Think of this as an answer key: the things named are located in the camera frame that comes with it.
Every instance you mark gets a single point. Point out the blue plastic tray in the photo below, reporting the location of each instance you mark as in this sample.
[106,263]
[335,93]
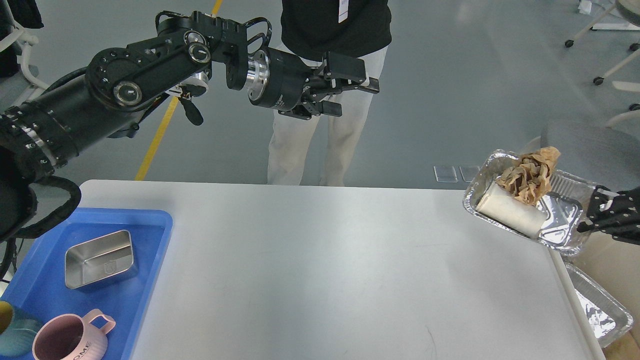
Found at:
[38,286]

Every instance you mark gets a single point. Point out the white chair left background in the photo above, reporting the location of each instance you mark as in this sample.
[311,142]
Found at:
[25,41]

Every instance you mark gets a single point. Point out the clear floor plate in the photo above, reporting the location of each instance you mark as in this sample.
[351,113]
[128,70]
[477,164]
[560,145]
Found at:
[469,172]
[445,174]

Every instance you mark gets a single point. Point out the beige plastic bin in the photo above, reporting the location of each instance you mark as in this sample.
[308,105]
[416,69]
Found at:
[616,267]

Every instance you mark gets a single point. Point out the brown paper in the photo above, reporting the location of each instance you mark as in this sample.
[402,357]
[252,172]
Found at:
[530,176]

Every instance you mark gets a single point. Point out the stainless steel rectangular box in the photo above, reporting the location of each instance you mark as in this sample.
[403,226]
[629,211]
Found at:
[100,262]

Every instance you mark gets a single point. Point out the clear floor plate left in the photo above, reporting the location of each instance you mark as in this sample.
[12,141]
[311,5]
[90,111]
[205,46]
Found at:
[445,174]

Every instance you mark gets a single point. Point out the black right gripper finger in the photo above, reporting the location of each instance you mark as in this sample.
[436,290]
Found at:
[628,233]
[606,208]

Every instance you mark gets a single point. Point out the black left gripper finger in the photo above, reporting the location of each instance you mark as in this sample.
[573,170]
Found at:
[338,73]
[315,107]

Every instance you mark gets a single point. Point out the white chair legs top right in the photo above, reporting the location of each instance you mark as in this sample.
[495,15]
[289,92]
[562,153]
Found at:
[610,50]

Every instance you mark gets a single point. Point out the pink ribbed HOME mug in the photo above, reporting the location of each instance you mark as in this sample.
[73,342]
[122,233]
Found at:
[73,337]

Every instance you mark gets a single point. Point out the clear floor plate right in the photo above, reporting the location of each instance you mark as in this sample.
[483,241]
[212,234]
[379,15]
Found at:
[469,172]

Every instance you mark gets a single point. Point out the white paper cup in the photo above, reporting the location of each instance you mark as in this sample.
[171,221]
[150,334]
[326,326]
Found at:
[500,205]

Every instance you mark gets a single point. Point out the aluminium foil tray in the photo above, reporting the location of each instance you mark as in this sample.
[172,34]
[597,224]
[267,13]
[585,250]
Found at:
[565,205]

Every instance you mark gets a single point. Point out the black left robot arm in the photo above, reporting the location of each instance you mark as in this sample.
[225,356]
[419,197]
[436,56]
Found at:
[121,86]

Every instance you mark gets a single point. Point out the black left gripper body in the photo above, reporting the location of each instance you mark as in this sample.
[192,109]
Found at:
[278,80]

